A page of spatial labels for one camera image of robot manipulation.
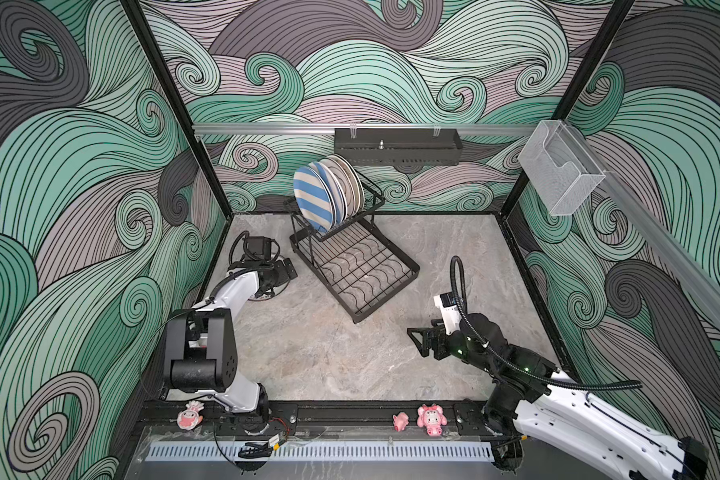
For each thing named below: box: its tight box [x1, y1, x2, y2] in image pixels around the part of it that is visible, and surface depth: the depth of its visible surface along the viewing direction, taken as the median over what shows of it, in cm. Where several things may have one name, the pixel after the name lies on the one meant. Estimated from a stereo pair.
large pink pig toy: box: [417, 404, 448, 437], surface depth 73 cm
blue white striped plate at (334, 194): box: [309, 162, 341, 227], surface depth 81 cm
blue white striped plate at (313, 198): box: [293, 166, 334, 232], surface depth 88 cm
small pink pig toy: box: [392, 412, 409, 432], surface depth 73 cm
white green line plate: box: [324, 155, 361, 218], surface depth 83 cm
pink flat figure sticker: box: [177, 400, 205, 430], surface depth 73 cm
